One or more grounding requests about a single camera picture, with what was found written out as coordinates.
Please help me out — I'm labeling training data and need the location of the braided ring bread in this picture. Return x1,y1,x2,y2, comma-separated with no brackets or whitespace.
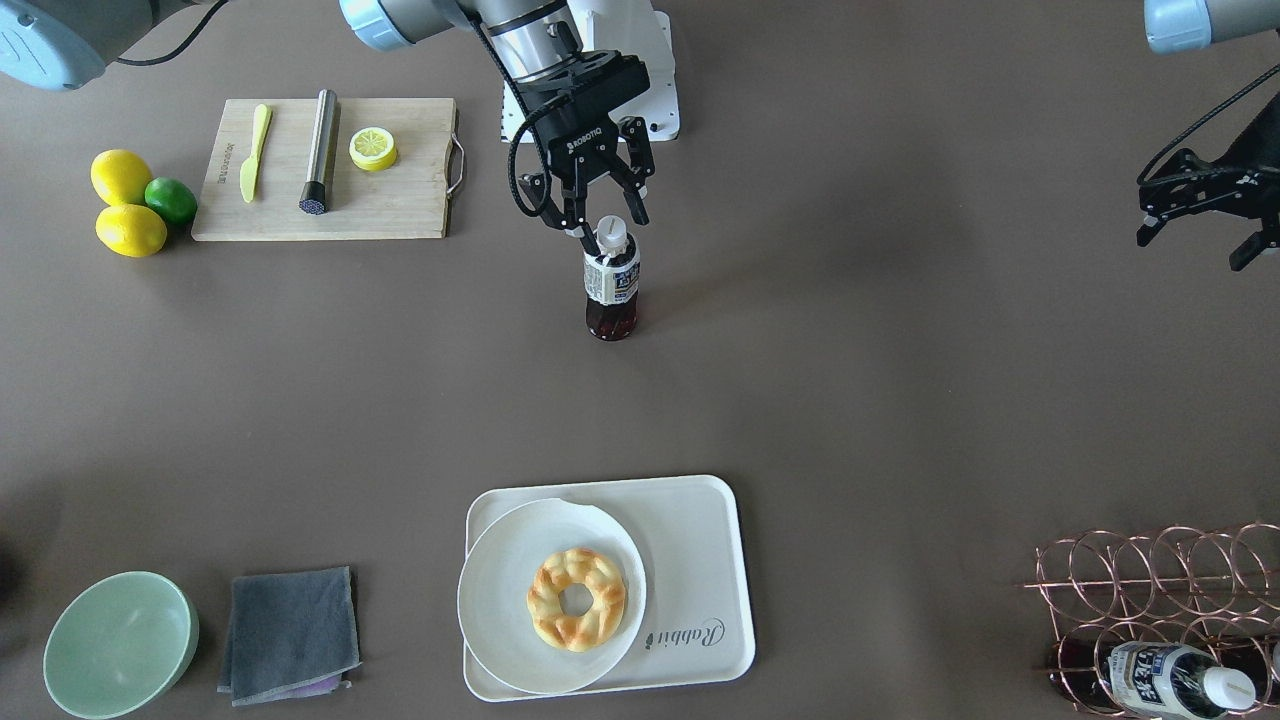
526,547,628,653

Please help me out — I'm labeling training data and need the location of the grey folded cloth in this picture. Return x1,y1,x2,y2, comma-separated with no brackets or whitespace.
218,566,362,707

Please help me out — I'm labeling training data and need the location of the wooden cutting board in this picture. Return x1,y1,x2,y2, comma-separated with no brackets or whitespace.
191,97,457,241

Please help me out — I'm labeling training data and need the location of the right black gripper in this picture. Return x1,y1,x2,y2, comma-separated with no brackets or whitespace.
518,53,657,258

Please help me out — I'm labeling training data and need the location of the yellow lemon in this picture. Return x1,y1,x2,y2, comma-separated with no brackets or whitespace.
95,204,168,258
90,149,154,206

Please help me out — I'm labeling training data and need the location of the steel muddler black tip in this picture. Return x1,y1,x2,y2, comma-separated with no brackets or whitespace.
298,88,339,215

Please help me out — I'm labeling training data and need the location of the yellow lemon upper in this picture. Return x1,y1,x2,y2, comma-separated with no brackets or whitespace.
90,149,154,206

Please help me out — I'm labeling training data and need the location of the half lemon slice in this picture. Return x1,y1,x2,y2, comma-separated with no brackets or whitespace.
348,126,398,172

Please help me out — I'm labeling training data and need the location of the yellow plastic knife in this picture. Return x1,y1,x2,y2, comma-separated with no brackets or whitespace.
239,104,273,204

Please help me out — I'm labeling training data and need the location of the tea bottle in rack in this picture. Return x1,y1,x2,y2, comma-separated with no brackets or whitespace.
1048,638,1258,719

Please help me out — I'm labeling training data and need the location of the green ceramic bowl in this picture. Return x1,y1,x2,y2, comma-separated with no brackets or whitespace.
44,571,198,719

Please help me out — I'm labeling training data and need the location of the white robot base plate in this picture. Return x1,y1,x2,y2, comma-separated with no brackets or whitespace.
500,0,682,145

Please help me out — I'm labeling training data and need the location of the yellow lemon lower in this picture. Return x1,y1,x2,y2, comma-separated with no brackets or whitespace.
95,204,168,258

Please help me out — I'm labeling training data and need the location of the tea bottle white cap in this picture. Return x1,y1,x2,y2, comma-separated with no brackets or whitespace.
582,215,641,341

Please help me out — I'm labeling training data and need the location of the green lime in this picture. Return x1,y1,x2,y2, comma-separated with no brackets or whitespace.
143,177,198,225

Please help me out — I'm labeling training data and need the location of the white round plate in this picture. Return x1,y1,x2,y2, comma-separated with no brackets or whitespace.
458,498,646,694

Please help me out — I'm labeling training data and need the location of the cream serving tray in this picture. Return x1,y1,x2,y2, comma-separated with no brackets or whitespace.
463,474,756,702

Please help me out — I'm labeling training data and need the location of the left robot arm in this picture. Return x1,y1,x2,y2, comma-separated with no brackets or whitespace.
1135,1,1279,272

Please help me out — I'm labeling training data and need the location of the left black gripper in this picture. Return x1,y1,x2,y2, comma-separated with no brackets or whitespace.
1135,96,1279,272

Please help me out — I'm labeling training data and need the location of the copper wire bottle rack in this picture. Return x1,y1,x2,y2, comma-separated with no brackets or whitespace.
1028,521,1279,719

